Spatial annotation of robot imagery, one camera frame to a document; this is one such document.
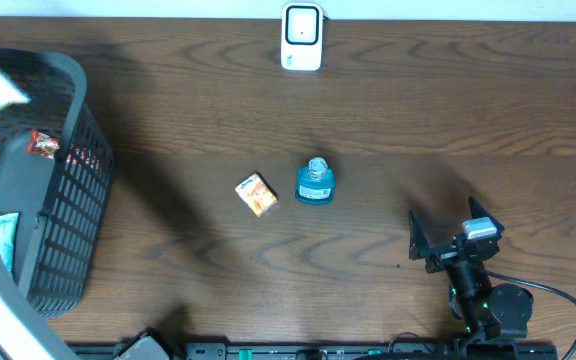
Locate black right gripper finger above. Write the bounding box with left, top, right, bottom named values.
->
left=468, top=196, right=505, bottom=234
left=408, top=210, right=430, bottom=260

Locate teal mouthwash bottle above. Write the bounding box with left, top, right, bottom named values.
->
left=295, top=157, right=336, bottom=205

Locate small orange box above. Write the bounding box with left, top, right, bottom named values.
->
left=235, top=173, right=278, bottom=217

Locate red chocolate bar wrapper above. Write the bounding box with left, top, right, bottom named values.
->
left=25, top=130, right=60, bottom=159

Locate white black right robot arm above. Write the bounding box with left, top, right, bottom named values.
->
left=409, top=197, right=534, bottom=354

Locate white barcode scanner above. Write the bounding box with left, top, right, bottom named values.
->
left=280, top=2, right=324, bottom=71

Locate grey plastic mesh basket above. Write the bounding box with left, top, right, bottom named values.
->
left=0, top=48, right=115, bottom=318

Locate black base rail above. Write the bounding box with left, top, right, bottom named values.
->
left=67, top=339, right=560, bottom=360

